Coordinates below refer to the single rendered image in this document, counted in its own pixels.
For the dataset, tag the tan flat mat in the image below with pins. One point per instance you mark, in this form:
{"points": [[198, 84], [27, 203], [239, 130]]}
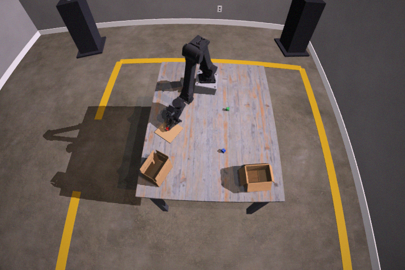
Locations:
{"points": [[168, 135]]}

